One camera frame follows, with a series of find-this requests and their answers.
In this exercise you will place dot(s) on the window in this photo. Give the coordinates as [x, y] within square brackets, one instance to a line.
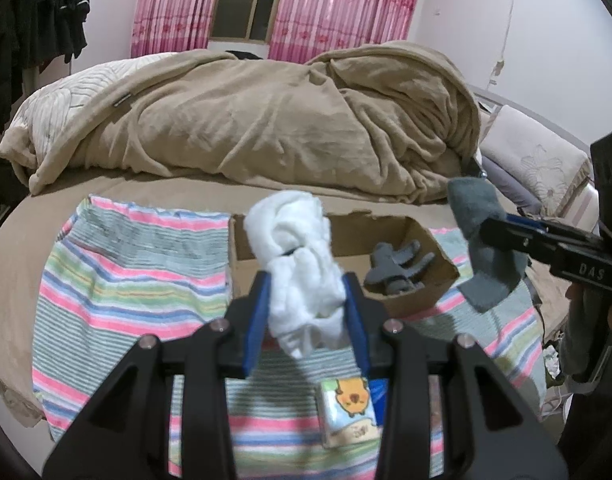
[251, 0]

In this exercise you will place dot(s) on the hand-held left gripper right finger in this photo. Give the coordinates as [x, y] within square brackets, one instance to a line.
[357, 327]

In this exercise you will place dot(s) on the grey bed headboard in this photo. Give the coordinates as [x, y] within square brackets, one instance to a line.
[536, 115]

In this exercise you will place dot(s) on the cartoon print tissue packet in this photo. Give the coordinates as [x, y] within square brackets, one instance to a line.
[348, 410]

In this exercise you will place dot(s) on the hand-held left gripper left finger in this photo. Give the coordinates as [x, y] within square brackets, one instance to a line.
[257, 322]

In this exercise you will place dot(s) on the pale flower embroidered pillow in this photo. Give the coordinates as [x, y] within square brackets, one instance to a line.
[541, 165]

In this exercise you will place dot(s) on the dark hanging clothes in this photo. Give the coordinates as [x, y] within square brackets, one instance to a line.
[26, 25]

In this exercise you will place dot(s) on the grey sock bundle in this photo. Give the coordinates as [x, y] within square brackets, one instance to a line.
[393, 267]

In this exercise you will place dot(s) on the pink floral curtain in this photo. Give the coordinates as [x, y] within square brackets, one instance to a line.
[173, 5]
[336, 5]

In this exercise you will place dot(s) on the beige duvet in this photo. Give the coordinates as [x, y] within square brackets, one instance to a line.
[266, 120]

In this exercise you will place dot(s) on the white sock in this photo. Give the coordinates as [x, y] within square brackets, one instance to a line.
[298, 260]

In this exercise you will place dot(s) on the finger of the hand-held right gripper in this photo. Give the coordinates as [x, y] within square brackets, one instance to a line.
[516, 242]
[546, 227]

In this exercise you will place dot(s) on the blue packet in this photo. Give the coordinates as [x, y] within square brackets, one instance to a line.
[379, 400]

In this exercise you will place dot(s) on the cardboard box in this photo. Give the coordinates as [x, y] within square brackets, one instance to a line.
[336, 242]

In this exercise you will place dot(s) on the striped cloth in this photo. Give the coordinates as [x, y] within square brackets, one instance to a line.
[121, 280]

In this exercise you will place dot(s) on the white leaf pattern pillow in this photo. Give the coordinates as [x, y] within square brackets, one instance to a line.
[56, 100]

